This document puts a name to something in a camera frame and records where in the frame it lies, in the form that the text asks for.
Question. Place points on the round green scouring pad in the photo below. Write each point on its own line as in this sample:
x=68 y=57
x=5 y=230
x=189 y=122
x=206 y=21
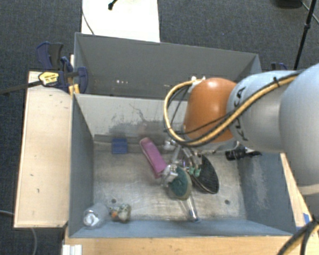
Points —
x=181 y=185

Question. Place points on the small multicoloured toy figure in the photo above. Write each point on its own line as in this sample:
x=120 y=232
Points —
x=120 y=212

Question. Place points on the grey metal bin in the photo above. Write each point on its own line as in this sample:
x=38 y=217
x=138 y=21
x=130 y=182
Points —
x=134 y=182

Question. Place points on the black oval object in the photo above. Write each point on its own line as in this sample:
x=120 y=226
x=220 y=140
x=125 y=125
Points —
x=208 y=177

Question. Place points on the black cylinder on white bracket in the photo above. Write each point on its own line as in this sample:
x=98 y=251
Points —
x=237 y=153

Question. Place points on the clear plastic bottle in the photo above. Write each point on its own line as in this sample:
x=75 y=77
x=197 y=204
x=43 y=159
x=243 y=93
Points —
x=95 y=215

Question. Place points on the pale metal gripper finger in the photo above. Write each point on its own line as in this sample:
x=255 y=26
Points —
x=170 y=173
x=190 y=211

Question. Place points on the blue block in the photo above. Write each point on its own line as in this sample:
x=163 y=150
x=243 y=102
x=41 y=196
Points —
x=119 y=145

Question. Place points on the pink flat case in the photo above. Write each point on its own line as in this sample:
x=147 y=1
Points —
x=153 y=156

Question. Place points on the pale wood board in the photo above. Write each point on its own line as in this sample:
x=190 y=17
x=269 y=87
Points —
x=45 y=149

